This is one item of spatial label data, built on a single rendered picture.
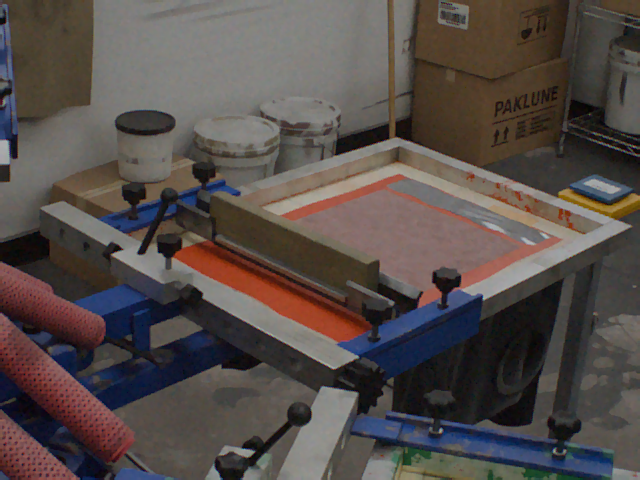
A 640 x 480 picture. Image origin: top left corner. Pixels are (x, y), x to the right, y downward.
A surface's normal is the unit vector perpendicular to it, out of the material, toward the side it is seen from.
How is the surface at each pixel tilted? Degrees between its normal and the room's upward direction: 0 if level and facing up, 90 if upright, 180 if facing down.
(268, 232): 90
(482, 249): 0
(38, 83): 90
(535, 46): 91
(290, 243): 90
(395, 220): 0
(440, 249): 0
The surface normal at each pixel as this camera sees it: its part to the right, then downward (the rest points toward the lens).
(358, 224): 0.06, -0.91
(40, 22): 0.31, 0.40
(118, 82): 0.72, 0.33
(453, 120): -0.71, 0.26
